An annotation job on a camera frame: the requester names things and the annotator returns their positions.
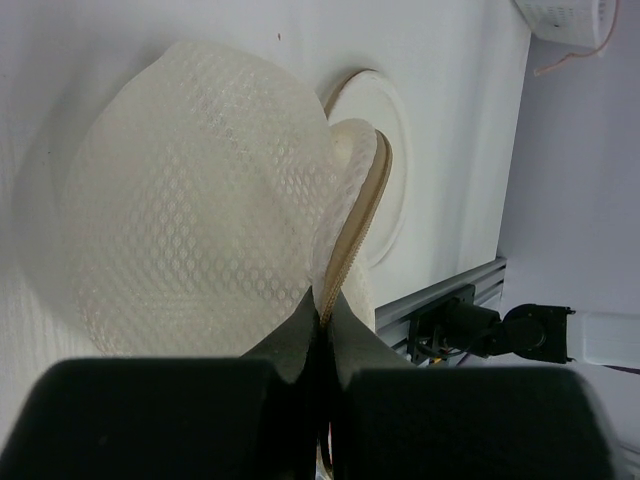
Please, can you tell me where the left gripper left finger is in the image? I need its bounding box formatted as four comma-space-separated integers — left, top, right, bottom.
1, 295, 318, 479

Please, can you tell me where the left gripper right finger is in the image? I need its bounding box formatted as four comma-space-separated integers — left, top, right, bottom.
324, 298, 620, 479

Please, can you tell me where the beige round mesh laundry bag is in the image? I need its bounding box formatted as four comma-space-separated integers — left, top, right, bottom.
12, 40, 412, 359

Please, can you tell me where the pink lace bra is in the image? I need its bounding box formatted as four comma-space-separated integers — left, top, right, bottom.
534, 1, 621, 77

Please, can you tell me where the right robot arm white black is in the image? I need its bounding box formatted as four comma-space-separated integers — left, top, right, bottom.
407, 284, 639, 374

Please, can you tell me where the white plastic basket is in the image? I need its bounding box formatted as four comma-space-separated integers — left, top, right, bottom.
514, 0, 616, 48

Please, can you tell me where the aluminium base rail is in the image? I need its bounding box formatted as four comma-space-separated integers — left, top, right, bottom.
375, 257, 507, 356

